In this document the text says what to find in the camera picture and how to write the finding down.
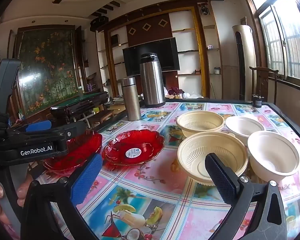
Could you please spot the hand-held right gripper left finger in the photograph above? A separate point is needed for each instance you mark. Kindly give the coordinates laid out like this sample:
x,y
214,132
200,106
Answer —
x,y
86,180

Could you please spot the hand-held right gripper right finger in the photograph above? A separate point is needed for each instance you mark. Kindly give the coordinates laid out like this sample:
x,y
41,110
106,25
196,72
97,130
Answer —
x,y
220,177

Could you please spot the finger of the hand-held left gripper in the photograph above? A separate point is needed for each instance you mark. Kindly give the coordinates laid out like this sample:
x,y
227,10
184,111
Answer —
x,y
38,126
35,150

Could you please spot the red scalloped plastic plate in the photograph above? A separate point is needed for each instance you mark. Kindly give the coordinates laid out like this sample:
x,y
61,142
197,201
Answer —
x,y
87,142
145,140

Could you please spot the beige ribbed plastic bowl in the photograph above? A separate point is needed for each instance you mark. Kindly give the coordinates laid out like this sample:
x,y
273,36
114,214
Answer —
x,y
200,121
197,145

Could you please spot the white plastic bowl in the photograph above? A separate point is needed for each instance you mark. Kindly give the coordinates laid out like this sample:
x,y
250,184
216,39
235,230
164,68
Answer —
x,y
272,152
242,127

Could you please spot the large floral painting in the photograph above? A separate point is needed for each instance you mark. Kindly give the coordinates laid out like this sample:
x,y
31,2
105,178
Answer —
x,y
47,67

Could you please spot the green mahjong table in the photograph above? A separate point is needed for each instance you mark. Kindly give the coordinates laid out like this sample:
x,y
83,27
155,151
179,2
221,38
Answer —
x,y
90,97

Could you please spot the small wooden stool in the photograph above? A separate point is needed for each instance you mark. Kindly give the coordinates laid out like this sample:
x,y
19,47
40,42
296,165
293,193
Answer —
x,y
100,116

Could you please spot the fruit print tablecloth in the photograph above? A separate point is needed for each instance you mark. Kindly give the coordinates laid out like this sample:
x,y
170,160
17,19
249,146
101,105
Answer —
x,y
152,180

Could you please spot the small black device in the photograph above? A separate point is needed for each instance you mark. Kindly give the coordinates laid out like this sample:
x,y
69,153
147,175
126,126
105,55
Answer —
x,y
257,102

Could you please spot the white plastic bag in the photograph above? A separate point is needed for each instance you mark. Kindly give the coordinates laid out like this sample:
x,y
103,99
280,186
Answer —
x,y
192,95

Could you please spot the slim steel vacuum flask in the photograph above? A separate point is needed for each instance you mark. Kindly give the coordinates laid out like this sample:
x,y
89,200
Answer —
x,y
131,100

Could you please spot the dark red flowers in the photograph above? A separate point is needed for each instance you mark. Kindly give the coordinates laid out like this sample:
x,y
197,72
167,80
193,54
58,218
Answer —
x,y
175,91

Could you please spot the dark wooden chair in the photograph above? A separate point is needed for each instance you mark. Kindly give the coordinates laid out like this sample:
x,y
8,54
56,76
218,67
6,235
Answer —
x,y
263,82

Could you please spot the small metal pot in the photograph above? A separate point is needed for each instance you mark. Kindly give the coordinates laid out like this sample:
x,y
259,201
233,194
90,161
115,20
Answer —
x,y
217,70

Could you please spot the large steel thermos carafe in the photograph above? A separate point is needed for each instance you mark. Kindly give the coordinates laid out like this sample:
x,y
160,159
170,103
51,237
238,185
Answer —
x,y
152,85

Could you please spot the white tower air conditioner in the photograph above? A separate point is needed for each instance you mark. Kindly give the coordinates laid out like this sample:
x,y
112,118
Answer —
x,y
251,55

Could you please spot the small purple ornament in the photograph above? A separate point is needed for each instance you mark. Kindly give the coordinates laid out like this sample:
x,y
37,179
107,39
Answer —
x,y
210,47

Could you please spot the black flat television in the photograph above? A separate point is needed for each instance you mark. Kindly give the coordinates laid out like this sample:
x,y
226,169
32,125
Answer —
x,y
162,52

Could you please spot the wooden wall shelf unit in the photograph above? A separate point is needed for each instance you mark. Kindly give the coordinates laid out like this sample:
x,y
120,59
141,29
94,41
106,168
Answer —
x,y
150,27

